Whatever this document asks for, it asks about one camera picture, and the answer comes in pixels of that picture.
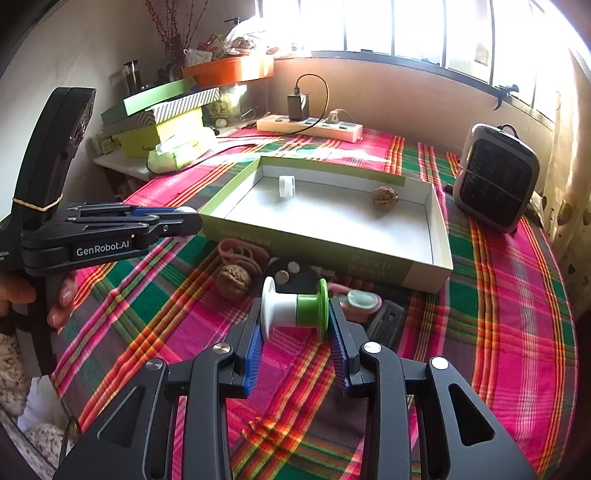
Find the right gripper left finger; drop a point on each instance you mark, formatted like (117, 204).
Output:
(133, 437)

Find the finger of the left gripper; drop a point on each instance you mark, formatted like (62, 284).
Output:
(112, 210)
(151, 225)

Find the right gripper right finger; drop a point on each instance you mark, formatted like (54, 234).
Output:
(459, 436)

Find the pink clip with teal button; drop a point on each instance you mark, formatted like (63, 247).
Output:
(359, 306)

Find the brown walnut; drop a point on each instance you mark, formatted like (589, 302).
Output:
(385, 198)
(233, 282)

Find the white round cap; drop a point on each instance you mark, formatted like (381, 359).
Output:
(287, 186)

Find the black oval disc with magnets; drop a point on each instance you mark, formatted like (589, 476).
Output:
(292, 276)

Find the green white spool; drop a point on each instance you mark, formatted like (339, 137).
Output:
(294, 310)

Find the person's left hand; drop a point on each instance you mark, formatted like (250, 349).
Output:
(15, 290)

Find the tissue pack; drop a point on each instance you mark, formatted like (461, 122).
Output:
(178, 151)

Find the yellow green box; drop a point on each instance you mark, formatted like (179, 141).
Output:
(139, 142)

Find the green striped gift box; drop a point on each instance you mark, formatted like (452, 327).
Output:
(156, 105)

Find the plaid bed sheet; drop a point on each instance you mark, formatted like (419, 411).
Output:
(502, 319)

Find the green white cardboard box tray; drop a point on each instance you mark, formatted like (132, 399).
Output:
(331, 221)

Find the orange tray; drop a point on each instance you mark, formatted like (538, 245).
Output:
(231, 70)

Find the black power adapter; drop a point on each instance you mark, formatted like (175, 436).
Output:
(298, 107)

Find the red twig bouquet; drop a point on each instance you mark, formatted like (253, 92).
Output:
(176, 24)

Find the white plug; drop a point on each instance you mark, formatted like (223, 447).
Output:
(339, 116)

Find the white power strip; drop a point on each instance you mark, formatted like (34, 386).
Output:
(342, 131)

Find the grey portable heater fan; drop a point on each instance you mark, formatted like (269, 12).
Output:
(496, 178)

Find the heart pattern curtain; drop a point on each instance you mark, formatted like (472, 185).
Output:
(566, 191)

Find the black window hook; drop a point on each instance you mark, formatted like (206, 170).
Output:
(504, 95)

